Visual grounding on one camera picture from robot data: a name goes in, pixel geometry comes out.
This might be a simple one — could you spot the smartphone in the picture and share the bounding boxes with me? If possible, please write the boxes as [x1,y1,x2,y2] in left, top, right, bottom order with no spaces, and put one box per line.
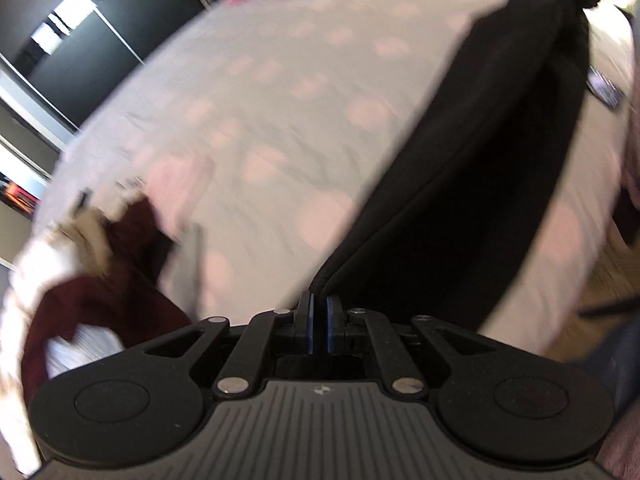
[587,67,626,111]

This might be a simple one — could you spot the pale blue checked garment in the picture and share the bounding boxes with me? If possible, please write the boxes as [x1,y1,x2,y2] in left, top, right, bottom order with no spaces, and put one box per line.
[45,322,126,378]

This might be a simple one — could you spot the grey garment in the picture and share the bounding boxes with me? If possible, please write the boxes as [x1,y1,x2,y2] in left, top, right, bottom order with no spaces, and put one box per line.
[170,225,206,311]

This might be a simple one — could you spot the black pants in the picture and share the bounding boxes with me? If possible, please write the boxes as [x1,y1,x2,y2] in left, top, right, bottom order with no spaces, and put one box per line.
[307,0,608,336]

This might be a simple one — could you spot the dark wardrobe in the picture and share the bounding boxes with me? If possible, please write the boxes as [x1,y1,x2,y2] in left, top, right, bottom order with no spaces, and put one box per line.
[0,0,211,221]

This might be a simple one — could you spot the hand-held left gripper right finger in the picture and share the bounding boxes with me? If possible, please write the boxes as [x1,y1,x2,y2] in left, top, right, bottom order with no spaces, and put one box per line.
[325,294,496,401]

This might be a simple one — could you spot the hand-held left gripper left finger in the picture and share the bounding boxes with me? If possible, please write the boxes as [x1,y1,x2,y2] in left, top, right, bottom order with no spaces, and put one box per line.
[142,290,317,398]

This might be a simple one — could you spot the orange box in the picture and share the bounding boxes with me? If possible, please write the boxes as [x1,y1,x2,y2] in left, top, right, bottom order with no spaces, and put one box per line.
[0,175,43,213]

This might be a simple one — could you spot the beige striped garment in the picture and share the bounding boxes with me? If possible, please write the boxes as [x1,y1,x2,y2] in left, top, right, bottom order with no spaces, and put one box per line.
[55,207,113,276]

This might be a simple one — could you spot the maroon garment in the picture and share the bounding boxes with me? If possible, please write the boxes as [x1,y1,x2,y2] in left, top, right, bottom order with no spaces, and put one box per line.
[22,195,196,391]

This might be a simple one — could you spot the light pink garment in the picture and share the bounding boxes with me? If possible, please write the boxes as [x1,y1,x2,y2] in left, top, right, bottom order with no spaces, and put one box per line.
[145,152,216,251]

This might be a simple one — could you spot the polka dot bed cover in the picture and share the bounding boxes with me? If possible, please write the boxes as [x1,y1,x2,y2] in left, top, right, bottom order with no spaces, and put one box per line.
[30,0,631,356]

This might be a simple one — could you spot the white garment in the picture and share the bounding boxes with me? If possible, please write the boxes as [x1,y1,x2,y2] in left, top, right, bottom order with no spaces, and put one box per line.
[0,232,76,476]

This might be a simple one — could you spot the black cloth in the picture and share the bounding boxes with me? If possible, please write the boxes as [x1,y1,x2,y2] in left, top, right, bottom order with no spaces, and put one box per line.
[149,232,177,281]

